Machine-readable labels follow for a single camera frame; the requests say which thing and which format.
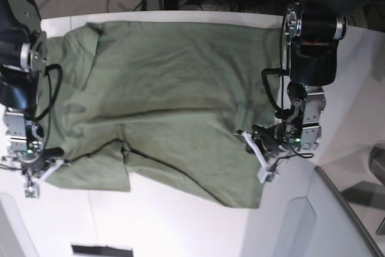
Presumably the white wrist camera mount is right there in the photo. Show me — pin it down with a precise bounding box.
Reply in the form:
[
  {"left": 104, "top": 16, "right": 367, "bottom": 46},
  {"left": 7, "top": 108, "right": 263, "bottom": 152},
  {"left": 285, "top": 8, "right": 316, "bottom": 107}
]
[
  {"left": 235, "top": 129, "right": 279, "bottom": 184},
  {"left": 22, "top": 158, "right": 70, "bottom": 199}
]

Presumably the grey metal stand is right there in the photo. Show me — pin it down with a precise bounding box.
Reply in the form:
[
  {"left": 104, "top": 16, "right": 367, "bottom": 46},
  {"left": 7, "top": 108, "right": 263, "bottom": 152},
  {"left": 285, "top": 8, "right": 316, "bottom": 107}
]
[{"left": 315, "top": 140, "right": 384, "bottom": 256}]

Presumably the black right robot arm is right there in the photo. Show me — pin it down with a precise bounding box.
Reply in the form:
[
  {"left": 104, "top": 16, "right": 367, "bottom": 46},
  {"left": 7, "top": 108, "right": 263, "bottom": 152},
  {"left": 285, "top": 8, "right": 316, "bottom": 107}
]
[{"left": 1, "top": 0, "right": 64, "bottom": 179}]

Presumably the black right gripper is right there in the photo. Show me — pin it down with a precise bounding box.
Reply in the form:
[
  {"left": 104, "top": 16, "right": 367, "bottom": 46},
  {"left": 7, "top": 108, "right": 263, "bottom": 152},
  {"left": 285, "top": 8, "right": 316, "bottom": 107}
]
[{"left": 1, "top": 147, "right": 64, "bottom": 179}]

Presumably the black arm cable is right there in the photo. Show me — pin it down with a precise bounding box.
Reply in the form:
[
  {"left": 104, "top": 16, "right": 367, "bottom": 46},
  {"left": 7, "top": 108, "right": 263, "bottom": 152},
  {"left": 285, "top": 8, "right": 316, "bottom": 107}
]
[
  {"left": 31, "top": 63, "right": 64, "bottom": 152},
  {"left": 260, "top": 13, "right": 294, "bottom": 119}
]

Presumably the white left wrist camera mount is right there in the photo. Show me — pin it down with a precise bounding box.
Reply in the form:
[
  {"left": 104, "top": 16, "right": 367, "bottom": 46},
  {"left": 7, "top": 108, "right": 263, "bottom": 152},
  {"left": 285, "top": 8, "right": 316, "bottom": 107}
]
[{"left": 235, "top": 129, "right": 279, "bottom": 184}]

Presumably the green t-shirt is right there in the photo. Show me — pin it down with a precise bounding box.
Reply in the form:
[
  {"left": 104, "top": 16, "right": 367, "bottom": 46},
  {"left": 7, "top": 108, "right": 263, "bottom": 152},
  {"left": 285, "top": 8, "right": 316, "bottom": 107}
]
[{"left": 42, "top": 21, "right": 280, "bottom": 209}]

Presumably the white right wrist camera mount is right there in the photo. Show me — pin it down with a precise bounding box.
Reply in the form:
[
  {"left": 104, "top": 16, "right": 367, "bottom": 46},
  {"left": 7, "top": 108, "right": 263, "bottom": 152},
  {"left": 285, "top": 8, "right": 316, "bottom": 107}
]
[{"left": 22, "top": 158, "right": 70, "bottom": 199}]

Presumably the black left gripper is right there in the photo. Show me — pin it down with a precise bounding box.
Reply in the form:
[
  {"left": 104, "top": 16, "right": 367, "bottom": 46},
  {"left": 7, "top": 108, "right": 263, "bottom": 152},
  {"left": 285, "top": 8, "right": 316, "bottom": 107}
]
[{"left": 246, "top": 123, "right": 301, "bottom": 162}]

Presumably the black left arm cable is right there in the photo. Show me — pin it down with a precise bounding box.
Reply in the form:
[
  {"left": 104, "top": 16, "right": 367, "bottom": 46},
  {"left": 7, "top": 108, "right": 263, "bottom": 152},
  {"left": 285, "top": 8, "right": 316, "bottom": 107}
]
[{"left": 260, "top": 13, "right": 294, "bottom": 119}]

